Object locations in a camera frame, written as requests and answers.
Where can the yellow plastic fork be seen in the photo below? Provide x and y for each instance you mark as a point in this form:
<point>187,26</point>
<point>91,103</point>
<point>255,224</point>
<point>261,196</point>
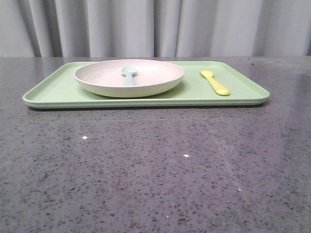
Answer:
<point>218,88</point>

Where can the cream round plate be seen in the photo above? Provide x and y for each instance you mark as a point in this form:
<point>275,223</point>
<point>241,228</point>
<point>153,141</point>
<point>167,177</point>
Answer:
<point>153,77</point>

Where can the green rectangular tray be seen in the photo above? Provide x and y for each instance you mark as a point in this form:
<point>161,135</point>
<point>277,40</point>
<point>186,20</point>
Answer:
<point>60,90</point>

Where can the light blue plastic spoon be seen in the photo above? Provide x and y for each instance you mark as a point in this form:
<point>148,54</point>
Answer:
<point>129,72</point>

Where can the grey curtain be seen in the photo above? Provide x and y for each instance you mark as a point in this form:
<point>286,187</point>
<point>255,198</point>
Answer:
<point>154,28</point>

